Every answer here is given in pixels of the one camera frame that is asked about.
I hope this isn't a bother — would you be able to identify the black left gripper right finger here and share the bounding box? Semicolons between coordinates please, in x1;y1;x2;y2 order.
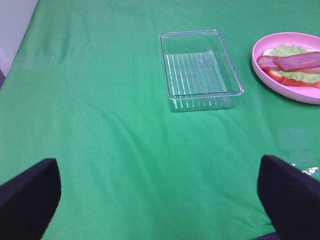
257;155;320;240

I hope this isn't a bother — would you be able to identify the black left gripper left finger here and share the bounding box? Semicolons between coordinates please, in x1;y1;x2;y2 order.
0;158;62;240

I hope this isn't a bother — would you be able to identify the toast bread slice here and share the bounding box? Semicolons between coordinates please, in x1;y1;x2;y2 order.
262;48;320;89

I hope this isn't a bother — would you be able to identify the green lettuce leaf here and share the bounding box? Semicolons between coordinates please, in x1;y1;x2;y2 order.
267;43;320;84

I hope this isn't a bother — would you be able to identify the clear plastic film sheet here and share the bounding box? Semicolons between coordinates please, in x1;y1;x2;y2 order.
277;128;320;181

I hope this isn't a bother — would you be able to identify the pink round plate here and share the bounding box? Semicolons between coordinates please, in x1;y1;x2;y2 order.
251;32;320;105

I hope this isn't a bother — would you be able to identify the green tablecloth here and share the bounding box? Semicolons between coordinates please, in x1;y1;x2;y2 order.
0;0;320;240

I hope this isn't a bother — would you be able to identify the left clear plastic tray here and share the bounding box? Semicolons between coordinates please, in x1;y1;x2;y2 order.
159;29;245;112

